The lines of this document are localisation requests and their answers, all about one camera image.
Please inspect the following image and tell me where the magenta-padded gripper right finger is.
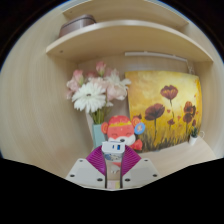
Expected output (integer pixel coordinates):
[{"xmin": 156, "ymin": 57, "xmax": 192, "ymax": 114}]
[{"xmin": 120, "ymin": 146, "xmax": 161, "ymax": 190}]

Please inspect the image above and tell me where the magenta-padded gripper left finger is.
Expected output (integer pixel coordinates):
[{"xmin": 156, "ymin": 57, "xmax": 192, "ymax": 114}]
[{"xmin": 65, "ymin": 145, "xmax": 108, "ymax": 190}]

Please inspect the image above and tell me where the light blue vase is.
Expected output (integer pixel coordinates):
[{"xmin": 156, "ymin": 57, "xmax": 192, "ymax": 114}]
[{"xmin": 92, "ymin": 123, "xmax": 107, "ymax": 149}]

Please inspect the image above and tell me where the red plush mouse toy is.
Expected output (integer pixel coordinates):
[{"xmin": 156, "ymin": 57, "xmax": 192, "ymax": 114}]
[{"xmin": 100, "ymin": 115, "xmax": 146, "ymax": 153}]

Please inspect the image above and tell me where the yellow poppy flower painting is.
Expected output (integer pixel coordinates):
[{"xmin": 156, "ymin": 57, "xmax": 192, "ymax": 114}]
[{"xmin": 124, "ymin": 70, "xmax": 203, "ymax": 153}]

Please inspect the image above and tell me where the pink and white flower bouquet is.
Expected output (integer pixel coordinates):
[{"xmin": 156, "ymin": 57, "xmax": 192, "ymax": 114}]
[{"xmin": 65, "ymin": 60, "xmax": 132, "ymax": 125}]

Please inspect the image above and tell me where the white light bar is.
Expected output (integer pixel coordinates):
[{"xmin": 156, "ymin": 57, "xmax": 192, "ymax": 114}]
[{"xmin": 124, "ymin": 50, "xmax": 189, "ymax": 64}]

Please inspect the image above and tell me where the wooden shelf unit with items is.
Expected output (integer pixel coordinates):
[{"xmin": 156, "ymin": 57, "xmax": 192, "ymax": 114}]
[{"xmin": 45, "ymin": 0, "xmax": 214, "ymax": 64}]

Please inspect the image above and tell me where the thin white lamp cord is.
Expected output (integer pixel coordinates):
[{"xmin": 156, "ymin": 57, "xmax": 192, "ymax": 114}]
[{"xmin": 187, "ymin": 60, "xmax": 197, "ymax": 76}]

